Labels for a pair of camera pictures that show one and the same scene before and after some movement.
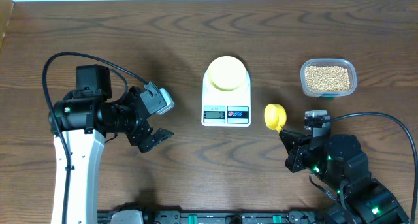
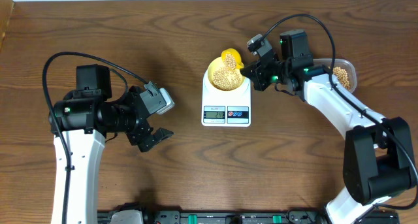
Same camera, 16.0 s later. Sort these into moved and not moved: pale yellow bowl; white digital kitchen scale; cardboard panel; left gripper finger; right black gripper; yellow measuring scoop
Moved: yellow measuring scoop; right black gripper
Not moved: pale yellow bowl; white digital kitchen scale; cardboard panel; left gripper finger
